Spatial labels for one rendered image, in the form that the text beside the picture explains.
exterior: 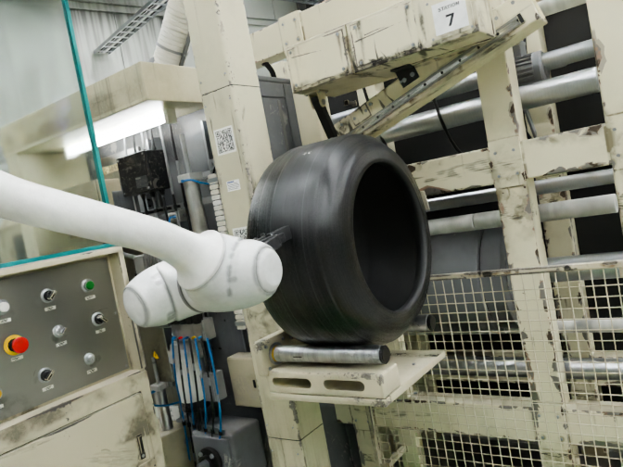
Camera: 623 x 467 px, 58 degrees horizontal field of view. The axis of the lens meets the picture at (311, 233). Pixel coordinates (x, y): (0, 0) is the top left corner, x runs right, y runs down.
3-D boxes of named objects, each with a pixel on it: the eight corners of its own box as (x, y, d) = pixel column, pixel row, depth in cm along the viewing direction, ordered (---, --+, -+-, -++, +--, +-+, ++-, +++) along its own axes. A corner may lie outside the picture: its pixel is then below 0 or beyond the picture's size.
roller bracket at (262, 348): (258, 377, 153) (251, 342, 152) (336, 334, 185) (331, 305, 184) (267, 378, 151) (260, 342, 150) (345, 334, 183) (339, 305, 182)
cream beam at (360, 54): (291, 94, 177) (283, 47, 177) (334, 97, 198) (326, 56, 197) (479, 31, 142) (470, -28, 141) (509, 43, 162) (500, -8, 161)
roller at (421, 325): (328, 334, 177) (324, 321, 176) (336, 329, 180) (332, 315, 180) (431, 333, 156) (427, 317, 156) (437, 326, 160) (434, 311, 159)
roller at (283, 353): (272, 364, 154) (268, 348, 154) (282, 358, 158) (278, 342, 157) (384, 367, 134) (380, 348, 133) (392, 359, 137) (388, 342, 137)
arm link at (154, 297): (189, 306, 110) (236, 298, 102) (125, 340, 98) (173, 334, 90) (170, 254, 108) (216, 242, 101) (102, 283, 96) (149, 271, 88)
